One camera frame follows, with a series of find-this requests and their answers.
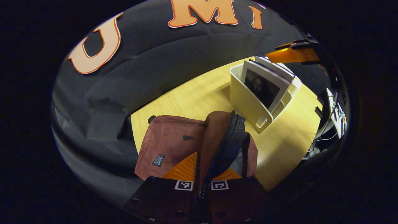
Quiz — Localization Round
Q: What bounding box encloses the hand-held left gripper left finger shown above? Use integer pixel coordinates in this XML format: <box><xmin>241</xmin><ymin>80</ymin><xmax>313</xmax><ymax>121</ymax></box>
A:
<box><xmin>124</xmin><ymin>152</ymin><xmax>200</xmax><ymax>224</ymax></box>

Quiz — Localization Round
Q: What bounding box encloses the white electronic device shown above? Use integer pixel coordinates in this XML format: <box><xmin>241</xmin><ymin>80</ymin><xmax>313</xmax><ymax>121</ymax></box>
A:
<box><xmin>325</xmin><ymin>88</ymin><xmax>348</xmax><ymax>139</ymax></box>

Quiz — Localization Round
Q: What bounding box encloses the white plastic bookshelf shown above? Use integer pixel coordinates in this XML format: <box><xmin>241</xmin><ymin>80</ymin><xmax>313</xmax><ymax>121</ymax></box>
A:
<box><xmin>229</xmin><ymin>56</ymin><xmax>303</xmax><ymax>134</ymax></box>

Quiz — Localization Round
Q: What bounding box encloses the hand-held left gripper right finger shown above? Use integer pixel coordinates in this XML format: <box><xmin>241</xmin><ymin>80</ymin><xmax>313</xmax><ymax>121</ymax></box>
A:
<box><xmin>205</xmin><ymin>167</ymin><xmax>271</xmax><ymax>224</ymax></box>

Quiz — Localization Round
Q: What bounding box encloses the maroon schoolbag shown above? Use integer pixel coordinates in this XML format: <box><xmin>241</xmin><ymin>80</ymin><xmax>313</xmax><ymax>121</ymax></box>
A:
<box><xmin>134</xmin><ymin>110</ymin><xmax>258</xmax><ymax>199</ymax></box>

